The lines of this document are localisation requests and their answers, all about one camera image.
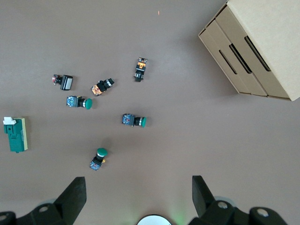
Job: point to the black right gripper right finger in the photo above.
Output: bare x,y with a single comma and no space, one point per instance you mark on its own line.
211,211

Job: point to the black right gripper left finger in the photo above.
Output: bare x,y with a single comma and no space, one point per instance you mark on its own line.
65,206

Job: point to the green load switch cream side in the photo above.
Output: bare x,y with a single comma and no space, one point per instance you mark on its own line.
15,138

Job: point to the brown table cover mat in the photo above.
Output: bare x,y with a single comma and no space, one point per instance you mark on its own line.
164,152

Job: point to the brown cardboard box with slots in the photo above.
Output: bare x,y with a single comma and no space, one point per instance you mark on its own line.
269,35

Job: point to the green mushroom push button switch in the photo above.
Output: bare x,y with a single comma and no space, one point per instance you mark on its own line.
134,120
98,159
79,102

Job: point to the black rectangular push button switch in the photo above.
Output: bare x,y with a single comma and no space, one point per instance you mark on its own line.
66,82

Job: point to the black selector switch orange base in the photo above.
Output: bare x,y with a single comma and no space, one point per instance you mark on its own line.
102,87

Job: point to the black switch with orange base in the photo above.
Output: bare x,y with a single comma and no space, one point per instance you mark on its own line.
140,69

